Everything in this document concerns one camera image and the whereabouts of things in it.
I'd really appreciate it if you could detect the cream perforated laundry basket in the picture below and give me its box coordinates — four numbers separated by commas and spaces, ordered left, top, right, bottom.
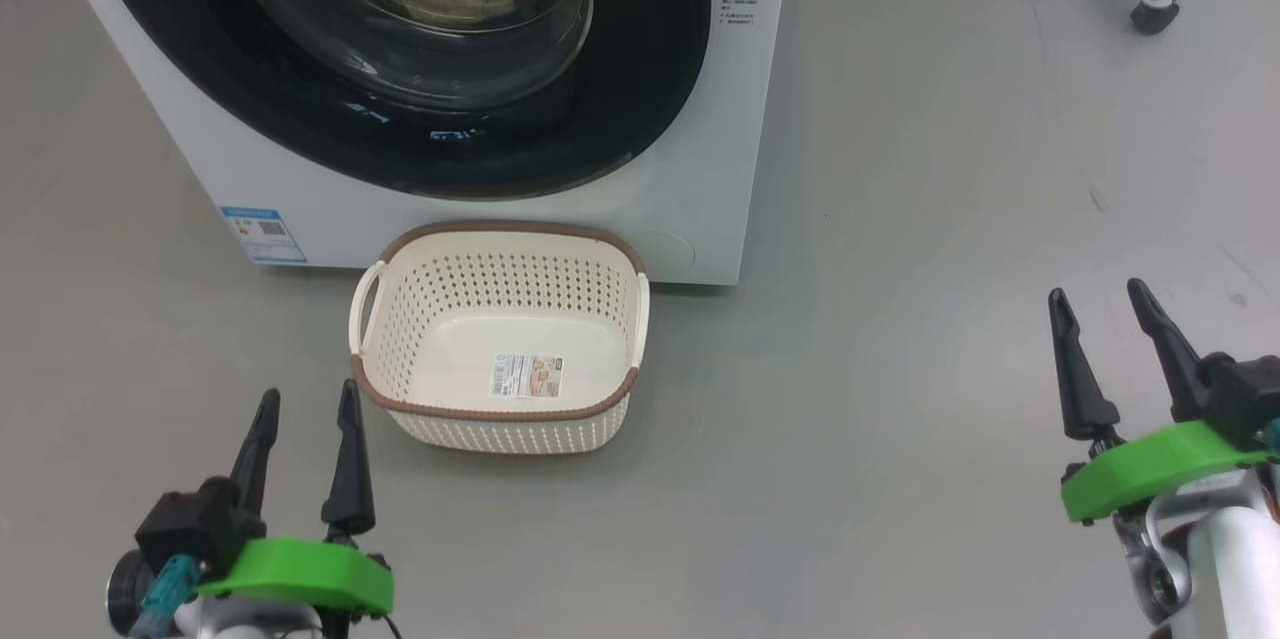
348, 219, 651, 455

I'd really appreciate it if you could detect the teal connector left camera cable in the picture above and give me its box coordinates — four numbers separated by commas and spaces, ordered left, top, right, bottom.
128, 555, 201, 639

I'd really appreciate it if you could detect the blue energy label sticker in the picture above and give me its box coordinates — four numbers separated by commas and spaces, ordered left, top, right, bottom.
220, 207, 309, 266

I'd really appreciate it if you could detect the white front-load washing machine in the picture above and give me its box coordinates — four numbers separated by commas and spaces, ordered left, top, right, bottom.
40, 0, 796, 288

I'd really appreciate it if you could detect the paper basket label sticker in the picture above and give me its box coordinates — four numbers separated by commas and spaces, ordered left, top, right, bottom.
489, 353, 564, 400

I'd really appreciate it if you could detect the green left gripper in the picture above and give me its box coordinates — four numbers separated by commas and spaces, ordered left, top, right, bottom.
197, 379, 394, 617

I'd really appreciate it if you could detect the washing machine door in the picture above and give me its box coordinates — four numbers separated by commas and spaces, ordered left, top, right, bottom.
85, 0, 713, 202

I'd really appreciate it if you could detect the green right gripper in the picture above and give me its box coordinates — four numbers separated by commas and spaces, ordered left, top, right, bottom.
1048, 279, 1280, 626

